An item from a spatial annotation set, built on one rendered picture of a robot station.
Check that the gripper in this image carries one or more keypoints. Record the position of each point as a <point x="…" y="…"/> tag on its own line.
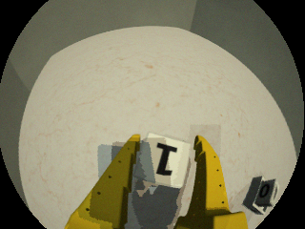
<point x="106" y="205"/>

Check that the grey cube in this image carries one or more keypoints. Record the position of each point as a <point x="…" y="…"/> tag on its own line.
<point x="163" y="160"/>
<point x="267" y="193"/>

